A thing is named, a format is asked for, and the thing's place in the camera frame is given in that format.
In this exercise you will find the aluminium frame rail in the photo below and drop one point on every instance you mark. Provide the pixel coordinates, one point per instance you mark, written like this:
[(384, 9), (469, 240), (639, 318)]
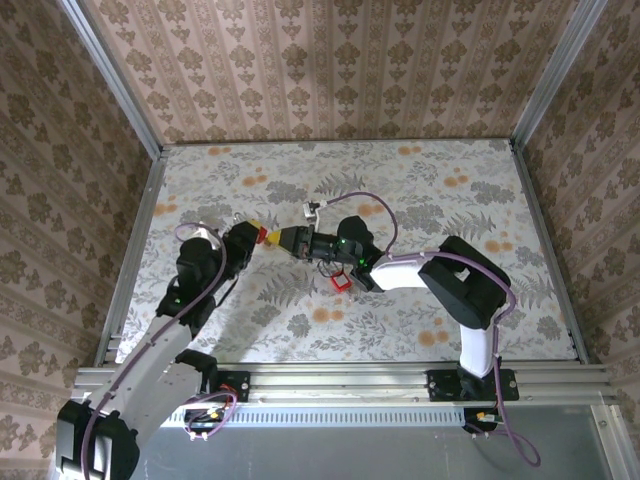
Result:
[(350, 385)]

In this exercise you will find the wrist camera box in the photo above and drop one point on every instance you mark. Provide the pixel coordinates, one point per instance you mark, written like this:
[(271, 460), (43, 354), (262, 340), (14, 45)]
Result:
[(206, 234), (314, 210)]

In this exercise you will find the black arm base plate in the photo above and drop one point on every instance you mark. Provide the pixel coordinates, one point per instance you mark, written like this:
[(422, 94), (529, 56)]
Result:
[(440, 385), (240, 385)]

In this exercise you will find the floral patterned table cover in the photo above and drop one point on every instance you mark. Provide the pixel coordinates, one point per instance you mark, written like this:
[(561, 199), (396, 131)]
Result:
[(200, 160)]

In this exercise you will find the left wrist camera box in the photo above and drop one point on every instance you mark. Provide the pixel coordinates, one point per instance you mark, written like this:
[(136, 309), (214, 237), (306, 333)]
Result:
[(206, 234)]

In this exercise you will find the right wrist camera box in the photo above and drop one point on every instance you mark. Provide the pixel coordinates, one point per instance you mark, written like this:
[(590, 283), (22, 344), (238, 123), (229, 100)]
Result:
[(314, 210)]

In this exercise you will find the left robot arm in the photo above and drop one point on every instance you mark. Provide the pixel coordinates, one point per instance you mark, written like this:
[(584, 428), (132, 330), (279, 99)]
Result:
[(130, 370)]

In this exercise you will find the aluminium table side rail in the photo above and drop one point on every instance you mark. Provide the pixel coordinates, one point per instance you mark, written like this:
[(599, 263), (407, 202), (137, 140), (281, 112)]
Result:
[(142, 220), (540, 200)]

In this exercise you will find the aluminium frame post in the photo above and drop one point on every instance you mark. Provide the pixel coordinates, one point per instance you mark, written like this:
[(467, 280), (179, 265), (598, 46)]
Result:
[(115, 80), (555, 75)]

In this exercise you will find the black connector box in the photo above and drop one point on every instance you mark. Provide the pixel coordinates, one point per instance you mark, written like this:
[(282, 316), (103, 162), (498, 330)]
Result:
[(202, 425), (475, 426)]

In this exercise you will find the grey metal panel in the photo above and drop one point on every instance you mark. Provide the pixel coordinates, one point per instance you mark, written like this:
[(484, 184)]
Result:
[(350, 450)]

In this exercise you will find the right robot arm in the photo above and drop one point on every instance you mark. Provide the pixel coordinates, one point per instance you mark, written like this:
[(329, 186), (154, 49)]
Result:
[(465, 285)]

